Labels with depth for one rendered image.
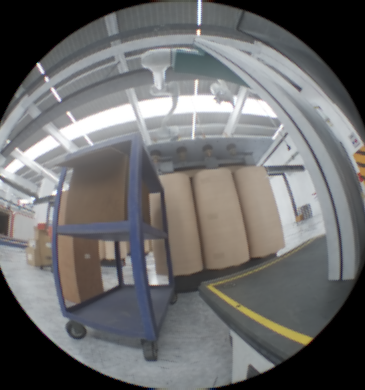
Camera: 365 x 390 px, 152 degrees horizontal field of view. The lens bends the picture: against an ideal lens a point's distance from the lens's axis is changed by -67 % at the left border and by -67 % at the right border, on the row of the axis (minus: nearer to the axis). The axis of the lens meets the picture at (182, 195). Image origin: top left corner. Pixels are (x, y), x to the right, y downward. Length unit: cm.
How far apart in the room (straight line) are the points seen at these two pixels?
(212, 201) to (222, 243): 36
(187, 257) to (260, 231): 68
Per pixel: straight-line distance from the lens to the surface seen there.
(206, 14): 998
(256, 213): 131
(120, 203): 49
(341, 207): 28
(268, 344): 19
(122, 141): 61
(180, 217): 112
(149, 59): 112
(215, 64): 104
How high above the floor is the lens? 46
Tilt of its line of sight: 20 degrees up
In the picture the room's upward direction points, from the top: 7 degrees counter-clockwise
